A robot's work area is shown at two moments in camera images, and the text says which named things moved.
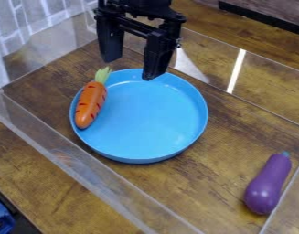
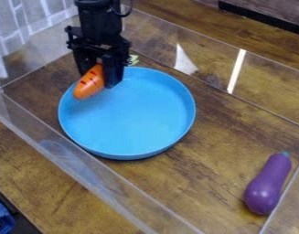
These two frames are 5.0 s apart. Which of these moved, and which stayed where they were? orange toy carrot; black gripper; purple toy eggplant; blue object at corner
Moved: orange toy carrot; black gripper
Stayed: purple toy eggplant; blue object at corner
